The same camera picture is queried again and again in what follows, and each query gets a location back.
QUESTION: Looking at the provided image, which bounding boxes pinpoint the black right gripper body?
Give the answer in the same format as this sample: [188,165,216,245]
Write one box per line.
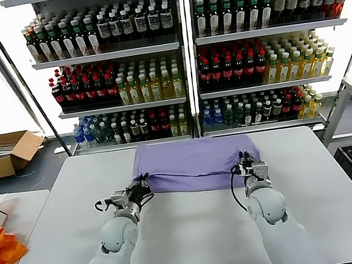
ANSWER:
[236,156,257,177]

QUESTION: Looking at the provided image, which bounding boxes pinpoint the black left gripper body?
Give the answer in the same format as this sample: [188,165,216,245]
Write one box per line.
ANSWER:
[124,178,156,209]

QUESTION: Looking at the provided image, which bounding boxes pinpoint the purple t-shirt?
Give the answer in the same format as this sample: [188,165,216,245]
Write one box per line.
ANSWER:
[128,127,269,204]

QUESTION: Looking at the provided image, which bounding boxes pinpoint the dark bottle white cap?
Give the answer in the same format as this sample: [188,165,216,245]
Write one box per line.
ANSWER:
[110,122,124,146]
[271,99,285,123]
[262,100,275,124]
[138,118,151,142]
[253,102,266,125]
[119,121,133,145]
[129,120,143,143]
[244,103,257,127]

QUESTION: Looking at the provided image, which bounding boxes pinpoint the blue drink bottle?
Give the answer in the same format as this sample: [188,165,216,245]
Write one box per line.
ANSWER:
[73,124,88,146]
[212,107,225,128]
[83,124,97,144]
[202,109,214,129]

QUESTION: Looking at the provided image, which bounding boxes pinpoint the cola bottle red cap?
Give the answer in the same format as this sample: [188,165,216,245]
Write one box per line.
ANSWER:
[94,73,110,107]
[104,72,121,105]
[242,51,259,86]
[253,50,270,85]
[220,55,236,90]
[281,94,295,121]
[50,77,68,113]
[148,114,162,140]
[197,58,215,93]
[83,75,99,108]
[230,53,247,88]
[61,77,78,111]
[208,56,226,91]
[158,112,173,139]
[290,93,305,119]
[72,76,89,110]

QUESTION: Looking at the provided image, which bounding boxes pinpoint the yellow juice bottle white cap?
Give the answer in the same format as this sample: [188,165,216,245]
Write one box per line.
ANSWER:
[262,53,283,86]
[168,114,181,139]
[116,76,132,107]
[310,47,329,79]
[170,68,187,99]
[320,46,340,77]
[275,51,295,84]
[126,74,143,105]
[298,95,315,120]
[148,71,164,102]
[310,94,326,118]
[287,50,306,82]
[298,48,318,81]
[159,69,175,101]
[177,113,191,137]
[138,72,154,104]

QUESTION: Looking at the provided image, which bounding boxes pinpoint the grey metal shelf rack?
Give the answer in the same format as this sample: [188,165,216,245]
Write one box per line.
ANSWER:
[0,0,203,165]
[182,0,352,141]

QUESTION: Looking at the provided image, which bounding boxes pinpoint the dark tea bottle green cap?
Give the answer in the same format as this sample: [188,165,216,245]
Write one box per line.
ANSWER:
[83,16,102,57]
[58,20,76,60]
[258,0,276,31]
[233,0,250,34]
[205,0,223,38]
[193,0,211,40]
[218,0,236,36]
[45,22,64,63]
[32,24,53,64]
[246,0,263,32]
[71,18,88,59]

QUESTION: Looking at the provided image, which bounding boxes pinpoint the dark bottle beige label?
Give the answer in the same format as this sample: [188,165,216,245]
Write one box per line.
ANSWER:
[285,0,303,23]
[271,0,290,25]

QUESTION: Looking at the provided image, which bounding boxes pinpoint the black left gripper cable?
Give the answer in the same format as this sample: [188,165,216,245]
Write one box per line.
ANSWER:
[138,191,157,207]

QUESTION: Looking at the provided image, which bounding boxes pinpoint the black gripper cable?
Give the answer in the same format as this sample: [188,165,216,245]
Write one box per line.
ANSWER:
[227,163,252,215]
[138,191,157,207]

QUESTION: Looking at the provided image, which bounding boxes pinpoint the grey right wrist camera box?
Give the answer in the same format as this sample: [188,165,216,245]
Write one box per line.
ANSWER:
[248,159,271,184]

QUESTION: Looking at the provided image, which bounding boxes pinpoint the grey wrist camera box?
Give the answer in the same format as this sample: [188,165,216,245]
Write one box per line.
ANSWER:
[248,159,271,184]
[93,188,132,213]

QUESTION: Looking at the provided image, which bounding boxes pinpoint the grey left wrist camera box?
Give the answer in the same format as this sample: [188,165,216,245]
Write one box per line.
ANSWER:
[93,188,132,213]

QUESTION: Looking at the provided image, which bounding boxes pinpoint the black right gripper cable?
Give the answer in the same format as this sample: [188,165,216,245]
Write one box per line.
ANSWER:
[227,163,252,215]

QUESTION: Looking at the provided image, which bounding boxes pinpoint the grey slanted frame bar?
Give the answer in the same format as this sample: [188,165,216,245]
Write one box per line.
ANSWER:
[0,0,45,140]

